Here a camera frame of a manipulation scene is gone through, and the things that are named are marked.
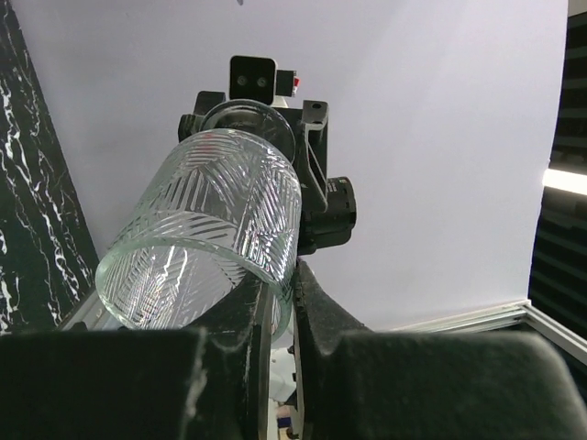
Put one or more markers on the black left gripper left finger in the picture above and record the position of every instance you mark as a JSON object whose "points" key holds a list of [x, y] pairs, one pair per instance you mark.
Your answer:
{"points": [[208, 380]]}

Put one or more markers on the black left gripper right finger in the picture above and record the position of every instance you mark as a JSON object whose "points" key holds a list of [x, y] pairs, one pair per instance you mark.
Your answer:
{"points": [[355, 383]]}

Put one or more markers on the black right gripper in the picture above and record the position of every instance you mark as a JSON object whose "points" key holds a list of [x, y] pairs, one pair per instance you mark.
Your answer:
{"points": [[329, 211]]}

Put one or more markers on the clear wine glass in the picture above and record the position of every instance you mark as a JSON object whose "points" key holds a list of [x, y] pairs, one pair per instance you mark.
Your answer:
{"points": [[225, 204]]}

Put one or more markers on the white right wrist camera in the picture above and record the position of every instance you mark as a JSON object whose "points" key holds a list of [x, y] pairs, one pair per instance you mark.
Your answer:
{"points": [[259, 79]]}

